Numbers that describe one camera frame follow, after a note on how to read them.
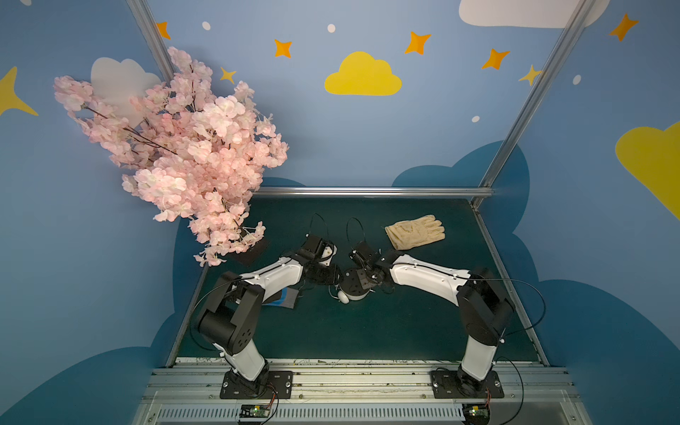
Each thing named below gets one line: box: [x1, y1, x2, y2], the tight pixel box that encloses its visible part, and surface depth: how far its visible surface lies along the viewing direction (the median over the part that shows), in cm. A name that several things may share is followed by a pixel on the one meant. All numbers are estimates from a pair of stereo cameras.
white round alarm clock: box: [337, 267, 371, 305], surface depth 90 cm
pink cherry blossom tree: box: [54, 46, 289, 268], surface depth 65 cm
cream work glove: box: [384, 214, 446, 251], surface depth 113 cm
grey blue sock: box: [262, 286, 300, 310], surface depth 92 cm
